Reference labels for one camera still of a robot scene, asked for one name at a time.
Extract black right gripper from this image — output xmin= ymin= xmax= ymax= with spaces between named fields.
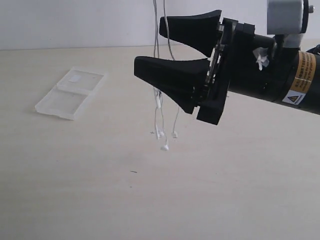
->
xmin=134 ymin=9 xmax=255 ymax=125

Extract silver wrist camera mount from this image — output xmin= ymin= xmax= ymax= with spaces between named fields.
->
xmin=266 ymin=0 xmax=315 ymax=48

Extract white wired earphones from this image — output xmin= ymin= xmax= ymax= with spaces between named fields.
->
xmin=151 ymin=0 xmax=180 ymax=152

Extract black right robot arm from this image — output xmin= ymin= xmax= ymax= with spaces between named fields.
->
xmin=134 ymin=10 xmax=320 ymax=125

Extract clear plastic storage box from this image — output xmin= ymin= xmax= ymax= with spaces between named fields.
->
xmin=35 ymin=67 xmax=108 ymax=121

